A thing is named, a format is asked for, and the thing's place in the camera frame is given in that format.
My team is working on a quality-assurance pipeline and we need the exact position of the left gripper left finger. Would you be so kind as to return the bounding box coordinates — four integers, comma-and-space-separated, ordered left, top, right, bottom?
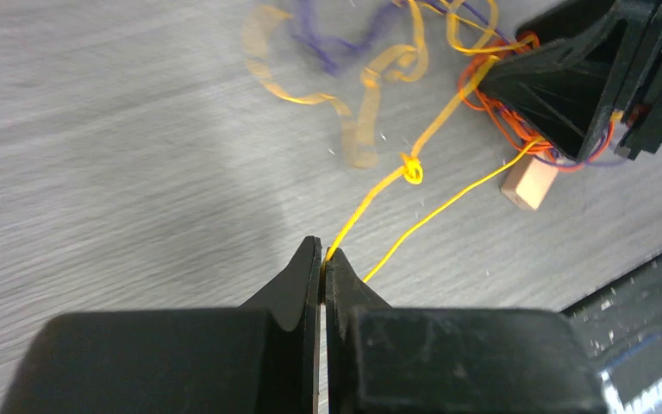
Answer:
241, 236, 322, 413

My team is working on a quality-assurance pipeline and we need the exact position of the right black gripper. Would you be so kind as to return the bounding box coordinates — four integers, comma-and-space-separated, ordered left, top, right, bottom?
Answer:
479, 0, 662, 161

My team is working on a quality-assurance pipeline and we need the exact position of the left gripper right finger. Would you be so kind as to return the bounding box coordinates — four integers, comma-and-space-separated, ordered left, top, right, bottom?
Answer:
323, 249, 390, 413

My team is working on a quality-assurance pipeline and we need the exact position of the orange cable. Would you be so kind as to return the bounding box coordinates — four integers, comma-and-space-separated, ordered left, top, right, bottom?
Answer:
457, 31, 618, 173

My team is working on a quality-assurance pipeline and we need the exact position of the yellow cable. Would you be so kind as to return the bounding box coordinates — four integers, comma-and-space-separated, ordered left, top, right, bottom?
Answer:
240, 0, 626, 284

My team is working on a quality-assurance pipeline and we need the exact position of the flat wooden block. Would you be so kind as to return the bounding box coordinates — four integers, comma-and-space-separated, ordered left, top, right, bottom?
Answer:
500, 155, 559, 211

